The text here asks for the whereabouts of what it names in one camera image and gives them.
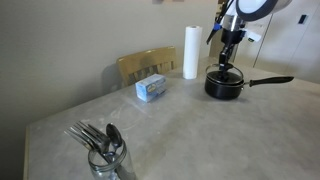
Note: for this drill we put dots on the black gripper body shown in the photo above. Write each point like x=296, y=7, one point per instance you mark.
x=231, y=37

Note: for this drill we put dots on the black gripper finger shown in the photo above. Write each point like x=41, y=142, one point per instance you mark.
x=230, y=66
x=222, y=61

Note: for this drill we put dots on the glass lid with black knob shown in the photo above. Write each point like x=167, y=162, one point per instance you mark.
x=235, y=76

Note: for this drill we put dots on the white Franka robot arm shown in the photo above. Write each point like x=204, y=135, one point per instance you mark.
x=256, y=7

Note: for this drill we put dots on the white paper towel roll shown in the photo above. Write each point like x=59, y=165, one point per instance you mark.
x=192, y=53

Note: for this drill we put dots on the small blue cardboard box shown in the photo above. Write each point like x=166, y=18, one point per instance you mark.
x=151, y=88

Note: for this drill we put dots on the wooden chair with slatted back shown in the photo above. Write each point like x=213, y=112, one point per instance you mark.
x=146, y=63

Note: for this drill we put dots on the silver metal spoon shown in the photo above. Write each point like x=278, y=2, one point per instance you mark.
x=114, y=135

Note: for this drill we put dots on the silver metal fork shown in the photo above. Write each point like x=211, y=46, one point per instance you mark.
x=85, y=140
x=96, y=135

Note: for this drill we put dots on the clear glass jar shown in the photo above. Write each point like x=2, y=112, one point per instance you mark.
x=115, y=166

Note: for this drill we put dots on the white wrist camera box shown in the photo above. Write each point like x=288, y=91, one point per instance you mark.
x=252, y=35

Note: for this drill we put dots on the small black wall fitting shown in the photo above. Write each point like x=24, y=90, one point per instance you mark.
x=302, y=19

